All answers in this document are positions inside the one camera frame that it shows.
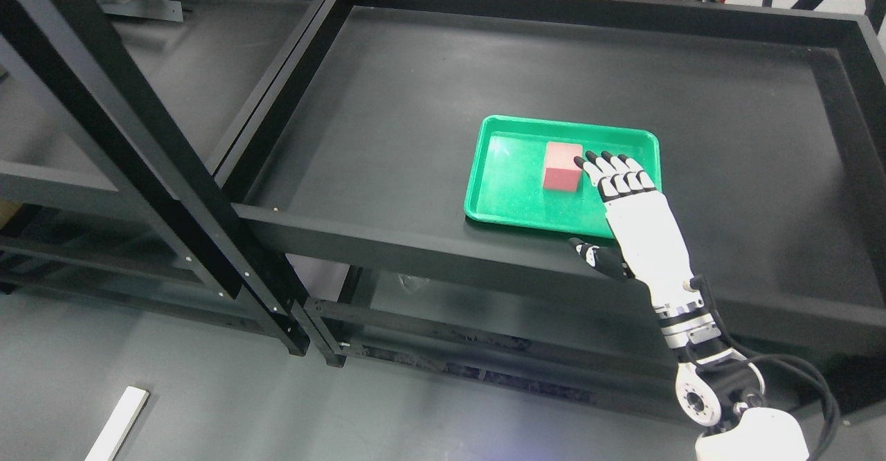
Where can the black right shelf rack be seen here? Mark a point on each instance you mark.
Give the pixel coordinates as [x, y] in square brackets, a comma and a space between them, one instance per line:
[409, 136]

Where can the clear plastic bag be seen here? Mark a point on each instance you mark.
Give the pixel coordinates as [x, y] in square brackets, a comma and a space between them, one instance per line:
[412, 285]

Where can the black shelf rack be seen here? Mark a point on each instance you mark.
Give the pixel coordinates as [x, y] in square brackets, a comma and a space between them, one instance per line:
[122, 120]
[409, 136]

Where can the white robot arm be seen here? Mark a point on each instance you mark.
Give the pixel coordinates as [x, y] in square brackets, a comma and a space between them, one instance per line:
[719, 388]

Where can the white desk with leg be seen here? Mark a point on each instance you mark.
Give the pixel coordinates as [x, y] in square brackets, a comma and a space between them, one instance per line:
[119, 424]

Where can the pink foam block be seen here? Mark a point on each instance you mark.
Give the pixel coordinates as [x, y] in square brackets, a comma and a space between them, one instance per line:
[560, 173]

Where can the black left shelf rack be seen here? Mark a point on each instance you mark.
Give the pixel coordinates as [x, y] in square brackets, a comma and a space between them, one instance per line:
[122, 120]

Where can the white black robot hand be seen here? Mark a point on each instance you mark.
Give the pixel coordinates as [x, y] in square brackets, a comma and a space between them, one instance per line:
[650, 246]

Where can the green plastic tray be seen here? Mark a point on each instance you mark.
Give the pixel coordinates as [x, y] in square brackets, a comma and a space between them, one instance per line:
[505, 184]

